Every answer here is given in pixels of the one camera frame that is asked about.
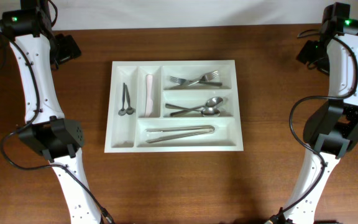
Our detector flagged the white cutlery tray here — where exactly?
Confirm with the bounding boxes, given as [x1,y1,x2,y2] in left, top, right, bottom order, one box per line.
[104,60,243,153]

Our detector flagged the pink plastic knife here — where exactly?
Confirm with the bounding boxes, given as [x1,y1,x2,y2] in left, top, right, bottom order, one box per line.
[144,74,154,117]

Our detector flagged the metal tongs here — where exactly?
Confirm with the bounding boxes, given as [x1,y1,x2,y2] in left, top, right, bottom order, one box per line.
[146,125,215,144]

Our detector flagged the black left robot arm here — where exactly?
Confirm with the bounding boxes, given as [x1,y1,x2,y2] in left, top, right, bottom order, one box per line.
[0,0,114,223]

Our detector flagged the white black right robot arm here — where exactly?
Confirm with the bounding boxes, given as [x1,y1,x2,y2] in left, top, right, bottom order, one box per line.
[268,2,358,223]

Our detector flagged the small metal teaspoon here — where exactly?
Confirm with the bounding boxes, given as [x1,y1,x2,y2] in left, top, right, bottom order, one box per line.
[125,85,135,115]
[118,83,126,116]

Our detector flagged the metal spoon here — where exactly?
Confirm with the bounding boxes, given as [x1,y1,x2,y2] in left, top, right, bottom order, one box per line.
[165,103,221,117]
[165,96,224,117]

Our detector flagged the metal fork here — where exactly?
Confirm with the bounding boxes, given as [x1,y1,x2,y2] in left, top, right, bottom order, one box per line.
[169,77,223,86]
[185,70,219,86]

